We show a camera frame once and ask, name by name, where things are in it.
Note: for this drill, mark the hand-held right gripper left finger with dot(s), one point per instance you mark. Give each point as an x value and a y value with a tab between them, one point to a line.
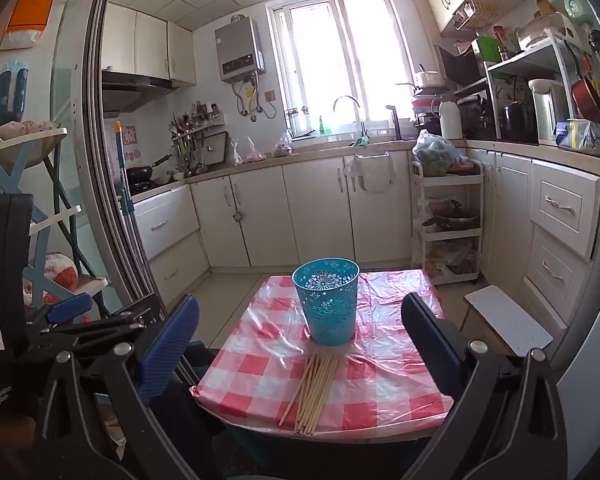
172	345

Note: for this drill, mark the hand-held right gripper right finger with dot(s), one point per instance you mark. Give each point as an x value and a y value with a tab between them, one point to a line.
430	345

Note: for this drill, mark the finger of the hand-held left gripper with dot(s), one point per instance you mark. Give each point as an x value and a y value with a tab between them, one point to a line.
70	307
105	332

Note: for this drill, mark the teal perforated plastic basket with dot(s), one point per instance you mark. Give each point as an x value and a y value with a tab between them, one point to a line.
327	305

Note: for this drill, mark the bundle of wooden chopsticks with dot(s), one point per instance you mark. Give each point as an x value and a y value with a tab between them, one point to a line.
312	390

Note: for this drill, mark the red white plush toy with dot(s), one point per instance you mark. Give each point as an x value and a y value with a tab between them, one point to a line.
57	272

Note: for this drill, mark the blue folding rack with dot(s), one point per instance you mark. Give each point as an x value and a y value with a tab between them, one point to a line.
45	220

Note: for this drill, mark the red white checkered tablecloth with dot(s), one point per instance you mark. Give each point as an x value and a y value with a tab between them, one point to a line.
380	385

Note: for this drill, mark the white stool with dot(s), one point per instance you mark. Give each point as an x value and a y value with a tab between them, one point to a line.
507	317

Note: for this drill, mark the white cabinet with two drawers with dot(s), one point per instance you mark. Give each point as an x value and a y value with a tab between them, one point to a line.
165	230

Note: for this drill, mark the lidded dark pot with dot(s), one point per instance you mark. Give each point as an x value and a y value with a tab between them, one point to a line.
452	217

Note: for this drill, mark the floral cushion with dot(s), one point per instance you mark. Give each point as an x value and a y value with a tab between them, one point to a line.
20	131

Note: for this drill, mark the orange-tipped mop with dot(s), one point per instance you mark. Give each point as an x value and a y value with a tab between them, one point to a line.
123	170

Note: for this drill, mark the black wok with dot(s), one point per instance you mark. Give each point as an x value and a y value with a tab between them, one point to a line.
140	172

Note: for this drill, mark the white rolling cart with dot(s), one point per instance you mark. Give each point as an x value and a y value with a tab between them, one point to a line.
447	182

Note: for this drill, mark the white door-hung bin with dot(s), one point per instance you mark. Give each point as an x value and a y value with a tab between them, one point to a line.
370	175

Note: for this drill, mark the white door cabinet row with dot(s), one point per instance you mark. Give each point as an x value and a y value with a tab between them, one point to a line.
305	210

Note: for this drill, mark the white cabinet with panelled drawers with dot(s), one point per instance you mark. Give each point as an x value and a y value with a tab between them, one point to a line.
560	210

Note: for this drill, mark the bag of green vegetables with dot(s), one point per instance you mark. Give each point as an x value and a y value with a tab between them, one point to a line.
437	155

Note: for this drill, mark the small clear plastic bag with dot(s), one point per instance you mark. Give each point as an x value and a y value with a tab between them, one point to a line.
255	152
236	155

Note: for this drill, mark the range hood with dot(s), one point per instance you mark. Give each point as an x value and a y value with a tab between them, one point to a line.
130	87

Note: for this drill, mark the white thermos jug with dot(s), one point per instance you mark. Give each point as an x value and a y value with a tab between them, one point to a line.
450	120

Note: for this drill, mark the pink filled plastic bag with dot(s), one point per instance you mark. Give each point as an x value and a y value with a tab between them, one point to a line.
282	147

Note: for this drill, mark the black slim faucet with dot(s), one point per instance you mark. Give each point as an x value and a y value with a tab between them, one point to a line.
396	120

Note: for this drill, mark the green dish soap bottle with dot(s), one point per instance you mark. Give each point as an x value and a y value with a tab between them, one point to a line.
322	126

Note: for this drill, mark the blue white package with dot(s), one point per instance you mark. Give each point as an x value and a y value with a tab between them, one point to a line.
587	140

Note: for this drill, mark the chrome gooseneck faucet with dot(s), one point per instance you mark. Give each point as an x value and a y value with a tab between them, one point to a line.
347	99

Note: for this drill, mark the white electric water boiler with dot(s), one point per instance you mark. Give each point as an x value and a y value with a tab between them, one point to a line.
547	110

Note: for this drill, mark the orange paper bag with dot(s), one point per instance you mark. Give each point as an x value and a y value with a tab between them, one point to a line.
30	5

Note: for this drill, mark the white saucepan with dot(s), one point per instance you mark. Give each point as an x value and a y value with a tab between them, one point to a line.
427	79

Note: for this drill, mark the black microwave oven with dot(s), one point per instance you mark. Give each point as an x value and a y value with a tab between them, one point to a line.
460	67

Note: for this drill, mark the red frying pan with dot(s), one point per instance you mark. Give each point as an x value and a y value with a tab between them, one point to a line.
585	95

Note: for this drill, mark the kitchen window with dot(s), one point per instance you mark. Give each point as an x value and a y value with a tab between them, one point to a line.
340	60

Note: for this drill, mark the green box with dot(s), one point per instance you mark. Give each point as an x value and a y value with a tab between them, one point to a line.
489	49

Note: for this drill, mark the grey gas water heater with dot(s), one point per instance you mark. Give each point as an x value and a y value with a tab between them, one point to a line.
239	50

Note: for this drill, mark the white shelf rack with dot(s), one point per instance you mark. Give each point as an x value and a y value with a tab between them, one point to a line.
525	57

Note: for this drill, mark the sliding door frame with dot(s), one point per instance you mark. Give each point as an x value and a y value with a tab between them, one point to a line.
100	160

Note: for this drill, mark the red paper wall decorations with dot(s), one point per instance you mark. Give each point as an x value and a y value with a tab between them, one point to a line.
131	137

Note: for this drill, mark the wall utensil rack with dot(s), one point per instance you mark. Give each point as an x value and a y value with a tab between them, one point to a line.
190	135

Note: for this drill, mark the white wall cabinets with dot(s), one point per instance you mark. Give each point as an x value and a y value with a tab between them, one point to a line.
150	45

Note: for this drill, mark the wall power outlet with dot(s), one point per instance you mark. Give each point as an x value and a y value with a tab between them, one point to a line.
270	95

